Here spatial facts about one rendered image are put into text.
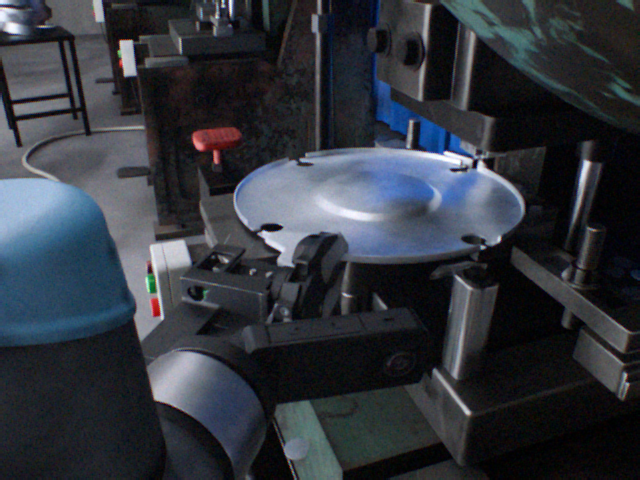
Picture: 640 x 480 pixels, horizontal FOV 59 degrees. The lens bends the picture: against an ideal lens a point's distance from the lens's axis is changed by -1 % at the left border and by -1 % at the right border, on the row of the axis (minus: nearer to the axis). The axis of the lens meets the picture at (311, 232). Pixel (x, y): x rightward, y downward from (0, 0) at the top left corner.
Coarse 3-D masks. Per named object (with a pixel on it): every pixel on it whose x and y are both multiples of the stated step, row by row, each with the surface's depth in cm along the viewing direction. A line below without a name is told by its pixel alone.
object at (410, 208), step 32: (288, 160) 69; (320, 160) 69; (352, 160) 69; (384, 160) 69; (416, 160) 69; (448, 160) 68; (256, 192) 60; (288, 192) 60; (320, 192) 58; (352, 192) 58; (384, 192) 58; (416, 192) 58; (448, 192) 59; (480, 192) 59; (512, 192) 59; (256, 224) 53; (288, 224) 53; (320, 224) 53; (352, 224) 53; (384, 224) 52; (416, 224) 52; (448, 224) 52; (480, 224) 52; (512, 224) 52; (352, 256) 46; (384, 256) 46; (416, 256) 46; (448, 256) 46
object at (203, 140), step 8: (216, 128) 87; (224, 128) 87; (232, 128) 87; (200, 136) 83; (208, 136) 83; (216, 136) 84; (224, 136) 84; (232, 136) 83; (240, 136) 83; (200, 144) 82; (208, 144) 82; (216, 144) 82; (224, 144) 82; (232, 144) 83; (240, 144) 83; (216, 152) 85; (216, 160) 86; (224, 160) 86
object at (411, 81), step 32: (384, 0) 53; (416, 0) 49; (384, 32) 54; (416, 32) 48; (448, 32) 48; (384, 64) 55; (416, 64) 49; (448, 64) 49; (480, 64) 47; (416, 96) 50; (448, 96) 50; (480, 96) 49; (512, 96) 50; (544, 96) 51
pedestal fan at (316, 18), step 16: (320, 0) 133; (320, 16) 134; (320, 32) 136; (320, 48) 138; (320, 64) 139; (320, 80) 141; (320, 96) 143; (320, 112) 145; (320, 128) 147; (320, 144) 149
